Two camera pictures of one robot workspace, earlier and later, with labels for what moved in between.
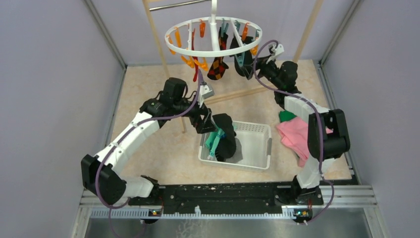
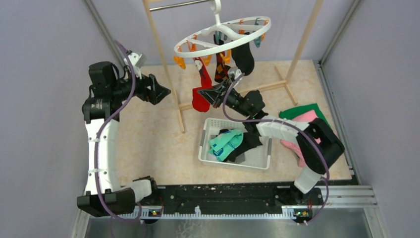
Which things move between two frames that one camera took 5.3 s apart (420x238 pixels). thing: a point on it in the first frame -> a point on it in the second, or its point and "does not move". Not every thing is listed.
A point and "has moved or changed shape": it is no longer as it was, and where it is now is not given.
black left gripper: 205,124 -> 155,93
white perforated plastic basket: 253,144 does not move
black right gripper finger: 249,74 -> 213,95
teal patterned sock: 212,141 has moved or changed shape
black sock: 228,146 -> 250,139
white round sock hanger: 214,43 -> 219,29
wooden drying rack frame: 235,94 does not move
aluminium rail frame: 333,196 does not move
